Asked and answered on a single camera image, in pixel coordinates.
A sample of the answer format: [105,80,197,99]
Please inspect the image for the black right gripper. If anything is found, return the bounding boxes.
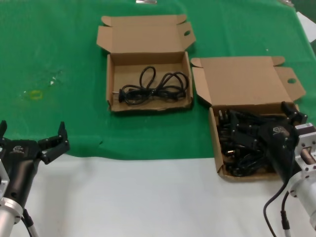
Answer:
[230,100,309,185]

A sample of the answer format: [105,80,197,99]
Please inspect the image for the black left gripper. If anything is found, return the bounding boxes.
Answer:
[0,120,71,211]

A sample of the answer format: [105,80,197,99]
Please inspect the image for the black power cable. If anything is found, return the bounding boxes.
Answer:
[112,66,190,107]

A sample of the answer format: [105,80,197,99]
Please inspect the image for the open brown cardboard box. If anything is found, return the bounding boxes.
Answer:
[191,56,307,183]
[96,14,197,115]

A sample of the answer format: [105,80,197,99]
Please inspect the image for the green table cloth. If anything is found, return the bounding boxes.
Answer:
[0,0,316,162]

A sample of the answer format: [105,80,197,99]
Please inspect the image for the white paper sheet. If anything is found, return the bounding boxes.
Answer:
[295,11,316,42]

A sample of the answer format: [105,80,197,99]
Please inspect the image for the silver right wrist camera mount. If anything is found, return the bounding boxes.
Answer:
[295,122,316,174]

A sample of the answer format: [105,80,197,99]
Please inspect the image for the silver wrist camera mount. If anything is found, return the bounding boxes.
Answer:
[295,122,316,174]
[0,158,11,198]

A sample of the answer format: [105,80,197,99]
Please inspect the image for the tangled black power cables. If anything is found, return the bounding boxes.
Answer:
[217,108,287,177]

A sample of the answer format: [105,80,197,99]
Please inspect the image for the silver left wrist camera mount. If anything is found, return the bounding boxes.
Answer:
[0,158,11,198]

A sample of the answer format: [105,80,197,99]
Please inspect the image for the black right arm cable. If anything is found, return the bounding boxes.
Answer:
[263,181,292,237]

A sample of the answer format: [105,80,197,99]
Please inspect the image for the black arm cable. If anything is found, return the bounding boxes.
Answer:
[263,181,292,237]
[21,208,39,237]

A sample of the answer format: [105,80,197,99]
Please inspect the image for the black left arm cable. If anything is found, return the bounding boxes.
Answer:
[21,208,39,237]

